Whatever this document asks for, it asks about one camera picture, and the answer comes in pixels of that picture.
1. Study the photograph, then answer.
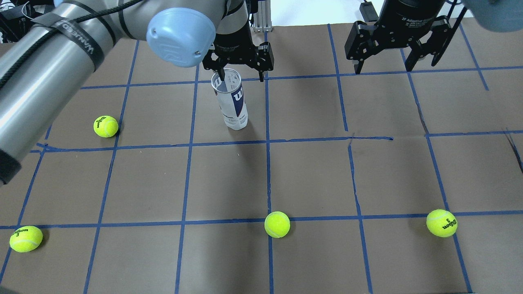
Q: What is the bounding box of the aluminium frame post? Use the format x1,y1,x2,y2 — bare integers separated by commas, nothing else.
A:
251,0,273,32

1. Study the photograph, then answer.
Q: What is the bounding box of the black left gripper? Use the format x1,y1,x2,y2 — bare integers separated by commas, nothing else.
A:
202,20,274,82

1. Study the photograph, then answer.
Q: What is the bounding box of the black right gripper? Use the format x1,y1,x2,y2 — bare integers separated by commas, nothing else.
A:
345,0,463,75

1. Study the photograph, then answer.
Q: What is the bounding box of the tennis ball far end row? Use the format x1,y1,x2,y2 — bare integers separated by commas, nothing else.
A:
426,209,458,238

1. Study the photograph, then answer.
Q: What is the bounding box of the tennis ball near base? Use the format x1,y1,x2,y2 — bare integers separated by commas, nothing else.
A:
9,226,43,253

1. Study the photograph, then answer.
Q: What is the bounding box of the clear tennis ball can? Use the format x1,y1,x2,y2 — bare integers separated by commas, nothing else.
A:
211,68,248,130

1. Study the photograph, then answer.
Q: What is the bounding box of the tennis ball near table centre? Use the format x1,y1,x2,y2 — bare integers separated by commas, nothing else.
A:
93,115,119,138

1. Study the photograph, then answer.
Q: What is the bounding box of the black power adapter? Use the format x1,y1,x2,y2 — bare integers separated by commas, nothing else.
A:
359,0,379,22

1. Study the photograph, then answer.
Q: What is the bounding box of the tennis ball middle of row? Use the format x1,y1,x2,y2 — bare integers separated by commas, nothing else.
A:
264,212,290,238

